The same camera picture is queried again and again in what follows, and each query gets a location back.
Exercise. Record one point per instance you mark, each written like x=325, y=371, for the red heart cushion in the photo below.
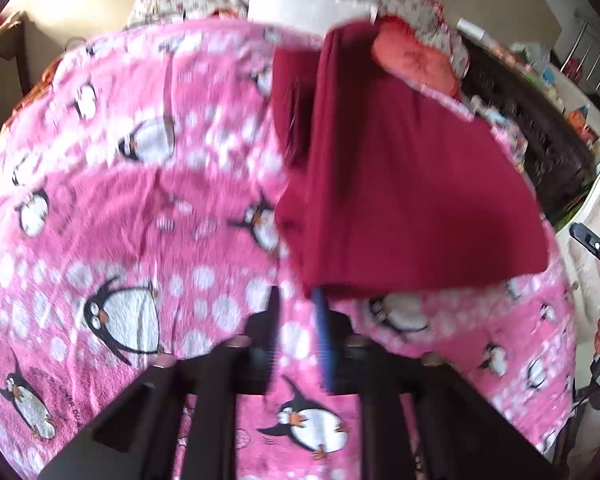
x=398, y=51

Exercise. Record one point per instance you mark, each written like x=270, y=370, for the grey and red sleeve forearm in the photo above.
x=588, y=438

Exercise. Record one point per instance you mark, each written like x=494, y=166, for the white small pillow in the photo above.
x=316, y=17

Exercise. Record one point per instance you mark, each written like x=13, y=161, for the dark carved wooden headboard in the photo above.
x=557, y=161

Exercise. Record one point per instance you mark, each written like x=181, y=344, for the dark red fleece garment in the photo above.
x=388, y=189

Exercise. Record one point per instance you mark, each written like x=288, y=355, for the dark wooden side table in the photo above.
x=15, y=80

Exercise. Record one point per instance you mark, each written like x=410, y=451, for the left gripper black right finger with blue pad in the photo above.
x=418, y=416

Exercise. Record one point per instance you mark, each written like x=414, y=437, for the white ornate floral chair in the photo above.
x=579, y=244

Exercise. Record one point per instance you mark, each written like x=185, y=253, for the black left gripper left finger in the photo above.
x=136, y=435

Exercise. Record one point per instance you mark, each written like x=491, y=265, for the pink penguin blanket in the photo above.
x=138, y=189

